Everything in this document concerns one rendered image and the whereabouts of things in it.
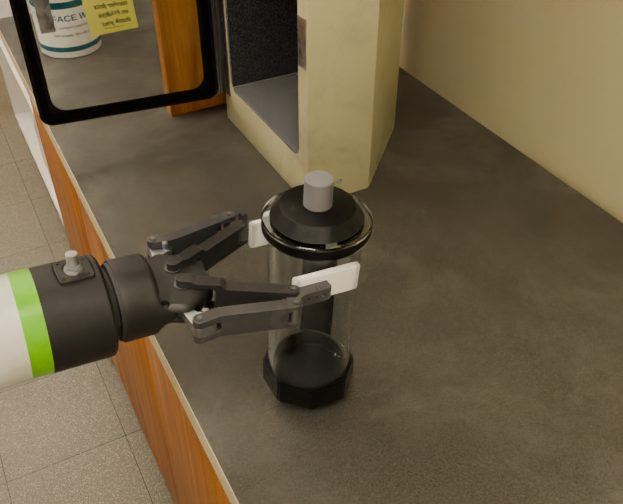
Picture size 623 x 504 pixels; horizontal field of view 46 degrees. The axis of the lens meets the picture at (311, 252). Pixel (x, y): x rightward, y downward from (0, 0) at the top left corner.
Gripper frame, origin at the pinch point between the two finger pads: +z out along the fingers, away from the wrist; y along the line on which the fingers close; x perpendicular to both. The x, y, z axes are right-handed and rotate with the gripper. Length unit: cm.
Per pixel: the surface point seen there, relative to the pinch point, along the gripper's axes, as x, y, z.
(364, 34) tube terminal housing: -8.3, 31.6, 24.3
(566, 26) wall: -7, 28, 59
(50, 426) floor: 116, 90, -21
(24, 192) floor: 115, 207, -5
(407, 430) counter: 19.4, -10.8, 8.2
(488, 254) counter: 16.8, 9.3, 35.3
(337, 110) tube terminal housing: 2.6, 31.6, 21.4
